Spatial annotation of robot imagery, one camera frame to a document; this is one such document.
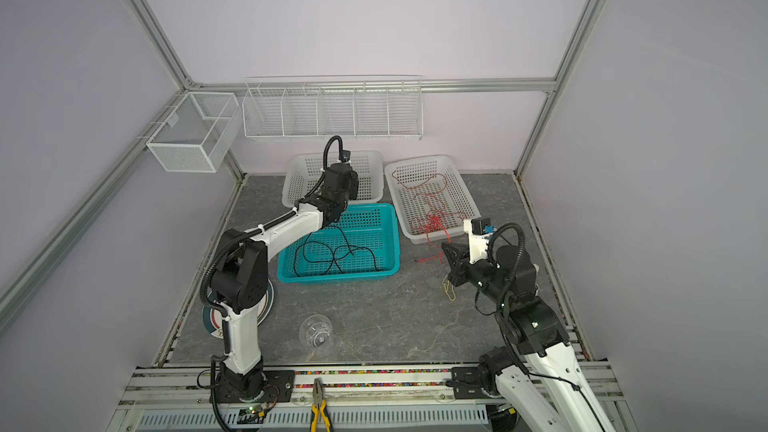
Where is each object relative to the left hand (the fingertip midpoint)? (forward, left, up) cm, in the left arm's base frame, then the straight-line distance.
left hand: (348, 176), depth 94 cm
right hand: (-33, -25, +9) cm, 42 cm away
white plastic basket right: (+13, -22, -13) cm, 29 cm away
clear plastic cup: (-41, +11, -20) cm, 47 cm away
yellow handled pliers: (-59, +7, -18) cm, 62 cm away
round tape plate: (-36, +40, -18) cm, 57 cm away
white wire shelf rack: (+27, +5, +8) cm, 28 cm away
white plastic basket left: (+17, +20, -14) cm, 30 cm away
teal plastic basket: (-13, -3, -19) cm, 23 cm away
